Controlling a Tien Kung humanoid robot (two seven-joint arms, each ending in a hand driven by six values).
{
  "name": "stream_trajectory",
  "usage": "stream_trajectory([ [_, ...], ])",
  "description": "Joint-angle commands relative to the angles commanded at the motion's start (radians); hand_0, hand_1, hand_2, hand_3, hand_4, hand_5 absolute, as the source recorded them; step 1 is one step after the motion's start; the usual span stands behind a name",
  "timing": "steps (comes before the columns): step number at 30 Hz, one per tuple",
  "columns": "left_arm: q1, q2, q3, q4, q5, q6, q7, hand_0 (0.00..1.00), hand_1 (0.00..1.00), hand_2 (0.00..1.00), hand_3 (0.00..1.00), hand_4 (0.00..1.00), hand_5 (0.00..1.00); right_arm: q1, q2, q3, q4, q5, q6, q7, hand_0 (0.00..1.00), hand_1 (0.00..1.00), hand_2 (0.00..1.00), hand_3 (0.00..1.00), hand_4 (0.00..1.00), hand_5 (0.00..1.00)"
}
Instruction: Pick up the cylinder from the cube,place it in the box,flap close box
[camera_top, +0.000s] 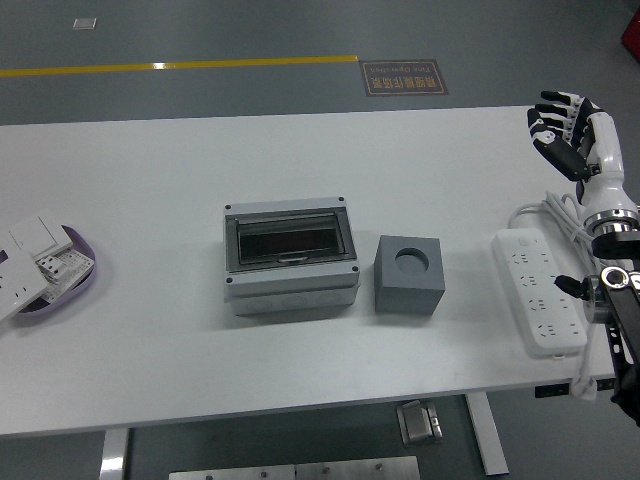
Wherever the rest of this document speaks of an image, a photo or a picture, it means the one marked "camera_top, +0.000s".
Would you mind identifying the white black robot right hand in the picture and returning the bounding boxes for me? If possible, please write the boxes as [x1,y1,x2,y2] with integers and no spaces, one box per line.
[526,89,640,221]

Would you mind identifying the grey junction box with lid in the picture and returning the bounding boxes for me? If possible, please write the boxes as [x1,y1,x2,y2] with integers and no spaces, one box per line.
[222,195,362,317]

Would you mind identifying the grey cube with round hole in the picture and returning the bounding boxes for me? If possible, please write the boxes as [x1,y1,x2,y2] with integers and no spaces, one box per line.
[373,234,447,317]

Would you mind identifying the metal floor socket box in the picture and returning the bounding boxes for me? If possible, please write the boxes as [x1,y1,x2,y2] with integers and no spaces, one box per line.
[396,399,445,445]

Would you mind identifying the red object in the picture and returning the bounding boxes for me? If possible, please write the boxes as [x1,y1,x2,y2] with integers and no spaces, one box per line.
[619,9,640,51]

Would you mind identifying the white power strip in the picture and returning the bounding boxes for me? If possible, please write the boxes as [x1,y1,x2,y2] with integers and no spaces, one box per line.
[490,228,589,359]

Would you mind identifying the brown floor sign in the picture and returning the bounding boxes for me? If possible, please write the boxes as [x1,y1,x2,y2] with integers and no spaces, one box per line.
[359,59,450,98]

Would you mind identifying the black table control panel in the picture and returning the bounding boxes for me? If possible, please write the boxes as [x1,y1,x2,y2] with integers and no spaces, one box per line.
[534,380,615,399]

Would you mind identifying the white table leg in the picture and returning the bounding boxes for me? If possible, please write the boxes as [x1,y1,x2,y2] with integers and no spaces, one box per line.
[98,428,130,480]
[464,392,510,476]

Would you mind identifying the yellow floor tape line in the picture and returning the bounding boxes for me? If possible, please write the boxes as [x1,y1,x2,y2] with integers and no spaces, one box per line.
[0,53,360,79]

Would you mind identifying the purple tray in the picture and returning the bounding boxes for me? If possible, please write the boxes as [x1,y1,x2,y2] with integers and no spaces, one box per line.
[9,224,97,327]

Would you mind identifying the white gridded plastic insert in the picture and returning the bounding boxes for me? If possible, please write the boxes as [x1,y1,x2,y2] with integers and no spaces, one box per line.
[42,249,96,304]

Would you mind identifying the small white socket module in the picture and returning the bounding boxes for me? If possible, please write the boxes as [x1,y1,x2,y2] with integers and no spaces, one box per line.
[34,252,69,284]

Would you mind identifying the large white socket panel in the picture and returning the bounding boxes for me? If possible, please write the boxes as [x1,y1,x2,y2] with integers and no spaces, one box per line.
[0,247,50,324]

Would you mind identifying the white power strip cable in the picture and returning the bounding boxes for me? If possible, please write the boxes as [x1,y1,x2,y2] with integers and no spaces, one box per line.
[507,190,609,401]

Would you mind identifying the metal base plate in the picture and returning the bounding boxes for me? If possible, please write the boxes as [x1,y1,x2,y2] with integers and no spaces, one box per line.
[168,455,421,480]

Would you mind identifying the white switch plate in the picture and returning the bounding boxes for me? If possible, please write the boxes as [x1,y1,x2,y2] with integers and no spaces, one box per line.
[7,208,70,257]

